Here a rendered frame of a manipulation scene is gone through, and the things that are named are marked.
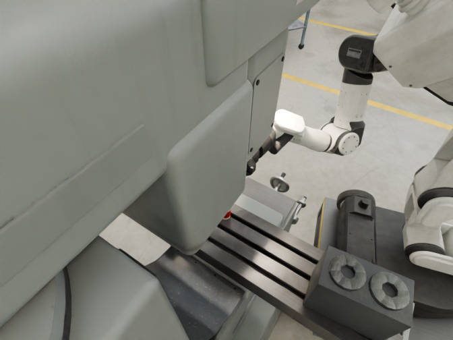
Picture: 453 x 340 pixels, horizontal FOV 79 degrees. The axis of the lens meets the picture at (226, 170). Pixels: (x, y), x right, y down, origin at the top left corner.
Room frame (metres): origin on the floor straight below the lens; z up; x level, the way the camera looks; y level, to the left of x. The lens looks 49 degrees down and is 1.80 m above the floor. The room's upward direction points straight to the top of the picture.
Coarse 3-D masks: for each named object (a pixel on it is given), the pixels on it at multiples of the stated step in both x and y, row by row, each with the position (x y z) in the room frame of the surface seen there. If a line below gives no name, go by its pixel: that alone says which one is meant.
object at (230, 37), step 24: (216, 0) 0.27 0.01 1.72; (240, 0) 0.30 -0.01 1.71; (264, 0) 0.35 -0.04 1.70; (288, 0) 0.41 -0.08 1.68; (312, 0) 0.49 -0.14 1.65; (216, 24) 0.27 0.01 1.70; (240, 24) 0.31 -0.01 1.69; (264, 24) 0.35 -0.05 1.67; (288, 24) 0.42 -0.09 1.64; (216, 48) 0.27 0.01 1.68; (240, 48) 0.31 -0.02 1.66; (216, 72) 0.27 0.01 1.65
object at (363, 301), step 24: (336, 264) 0.29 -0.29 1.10; (360, 264) 0.29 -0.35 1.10; (312, 288) 0.26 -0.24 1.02; (336, 288) 0.23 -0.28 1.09; (360, 288) 0.23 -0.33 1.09; (384, 288) 0.23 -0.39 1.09; (408, 288) 0.23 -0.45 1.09; (336, 312) 0.21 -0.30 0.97; (360, 312) 0.19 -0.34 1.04; (384, 312) 0.18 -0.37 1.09; (408, 312) 0.18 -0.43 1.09; (384, 336) 0.15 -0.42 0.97
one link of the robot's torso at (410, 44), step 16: (432, 0) 0.66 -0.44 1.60; (448, 0) 0.60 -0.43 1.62; (400, 16) 0.72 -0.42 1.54; (416, 16) 0.65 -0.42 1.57; (432, 16) 0.62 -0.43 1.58; (448, 16) 0.59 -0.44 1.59; (384, 32) 0.72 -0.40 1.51; (400, 32) 0.66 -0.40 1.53; (416, 32) 0.63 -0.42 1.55; (432, 32) 0.60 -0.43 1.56; (448, 32) 0.57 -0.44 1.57; (384, 48) 0.68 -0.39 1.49; (400, 48) 0.64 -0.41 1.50; (416, 48) 0.61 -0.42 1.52; (432, 48) 0.59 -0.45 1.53; (448, 48) 0.57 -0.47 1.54; (384, 64) 0.67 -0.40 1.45; (400, 64) 0.64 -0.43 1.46; (416, 64) 0.62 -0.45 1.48; (432, 64) 0.60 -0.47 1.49; (448, 64) 0.58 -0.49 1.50; (400, 80) 0.65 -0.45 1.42; (416, 80) 0.63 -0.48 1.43; (432, 80) 0.60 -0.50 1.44; (448, 80) 0.59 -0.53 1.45; (448, 96) 0.60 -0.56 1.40
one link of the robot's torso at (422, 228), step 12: (408, 192) 0.68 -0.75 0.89; (408, 204) 0.65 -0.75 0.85; (432, 204) 0.53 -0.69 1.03; (444, 204) 0.51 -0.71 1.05; (408, 216) 0.64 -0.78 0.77; (420, 216) 0.53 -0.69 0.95; (432, 216) 0.51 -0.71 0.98; (444, 216) 0.50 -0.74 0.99; (408, 228) 0.56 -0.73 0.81; (420, 228) 0.54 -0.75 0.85; (432, 228) 0.51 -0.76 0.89; (408, 240) 0.55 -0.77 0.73; (420, 240) 0.54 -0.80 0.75; (432, 240) 0.52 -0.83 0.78; (408, 252) 0.52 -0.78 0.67; (444, 252) 0.49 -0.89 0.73
